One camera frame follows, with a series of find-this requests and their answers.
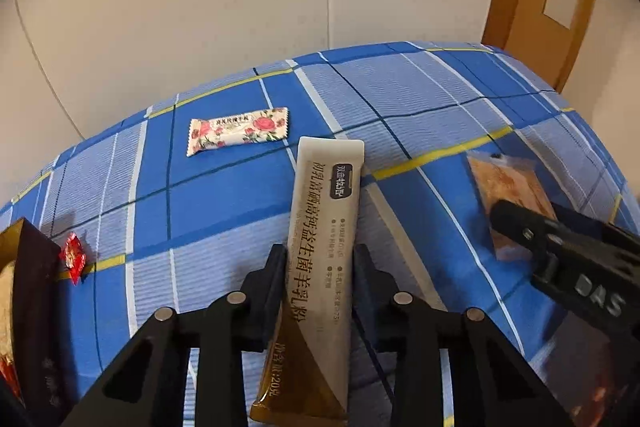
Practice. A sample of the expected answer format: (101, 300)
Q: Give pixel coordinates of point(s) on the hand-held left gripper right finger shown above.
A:
(365, 292)

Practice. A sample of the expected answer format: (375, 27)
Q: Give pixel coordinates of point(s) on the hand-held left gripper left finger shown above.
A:
(272, 287)

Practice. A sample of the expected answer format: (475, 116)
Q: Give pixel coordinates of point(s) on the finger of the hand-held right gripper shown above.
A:
(595, 222)
(517, 224)

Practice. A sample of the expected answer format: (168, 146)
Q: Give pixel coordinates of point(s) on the clear brown cracker packet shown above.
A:
(505, 182)

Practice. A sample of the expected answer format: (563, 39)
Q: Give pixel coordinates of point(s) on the cream powder stick packet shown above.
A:
(325, 217)

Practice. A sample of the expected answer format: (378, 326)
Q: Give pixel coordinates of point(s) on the gold gift box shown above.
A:
(35, 267)

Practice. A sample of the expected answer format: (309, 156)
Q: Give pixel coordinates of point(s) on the white floral snack packet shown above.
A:
(235, 132)

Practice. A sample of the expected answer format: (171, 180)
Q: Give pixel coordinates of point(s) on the blue plaid bed sheet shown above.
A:
(400, 107)

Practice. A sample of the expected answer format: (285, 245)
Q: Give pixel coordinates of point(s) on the red wrapped candy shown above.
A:
(72, 255)

